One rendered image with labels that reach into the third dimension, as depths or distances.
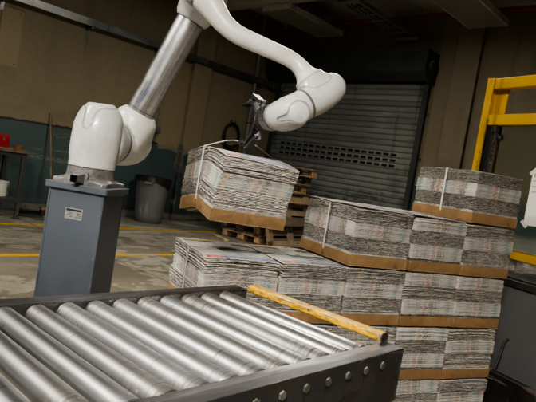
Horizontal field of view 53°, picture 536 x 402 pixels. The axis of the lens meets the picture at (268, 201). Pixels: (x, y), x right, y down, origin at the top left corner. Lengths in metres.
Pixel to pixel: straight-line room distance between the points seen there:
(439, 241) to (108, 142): 1.38
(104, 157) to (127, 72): 7.52
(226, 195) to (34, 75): 6.97
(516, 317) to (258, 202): 1.76
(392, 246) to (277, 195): 0.57
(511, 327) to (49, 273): 2.32
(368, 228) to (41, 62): 7.07
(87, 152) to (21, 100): 6.73
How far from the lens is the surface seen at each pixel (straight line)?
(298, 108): 1.66
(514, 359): 3.20
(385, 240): 2.19
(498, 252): 2.63
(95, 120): 1.84
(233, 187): 1.81
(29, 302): 1.21
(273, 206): 1.89
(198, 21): 2.01
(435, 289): 2.42
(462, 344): 2.60
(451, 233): 2.41
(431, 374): 2.53
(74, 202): 1.84
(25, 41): 8.60
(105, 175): 1.85
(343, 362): 1.10
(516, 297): 3.18
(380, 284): 2.22
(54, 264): 1.89
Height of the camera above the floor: 1.14
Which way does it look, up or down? 3 degrees down
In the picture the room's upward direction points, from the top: 9 degrees clockwise
